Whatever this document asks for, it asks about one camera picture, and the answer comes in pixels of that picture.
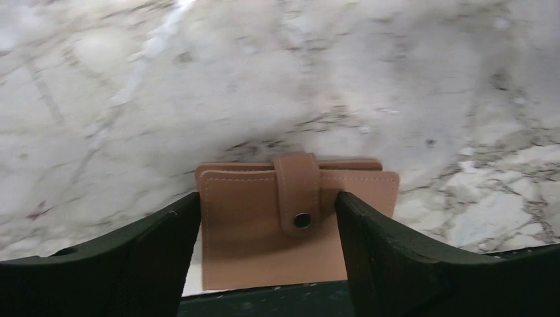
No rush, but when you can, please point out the tan leather card holder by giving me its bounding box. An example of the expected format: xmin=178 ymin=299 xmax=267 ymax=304
xmin=195 ymin=153 xmax=400 ymax=291

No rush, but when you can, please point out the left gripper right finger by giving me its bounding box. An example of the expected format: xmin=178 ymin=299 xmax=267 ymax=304
xmin=335 ymin=192 xmax=559 ymax=316

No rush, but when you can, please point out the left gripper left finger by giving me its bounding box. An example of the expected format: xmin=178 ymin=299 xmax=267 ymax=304
xmin=1 ymin=193 xmax=201 ymax=316

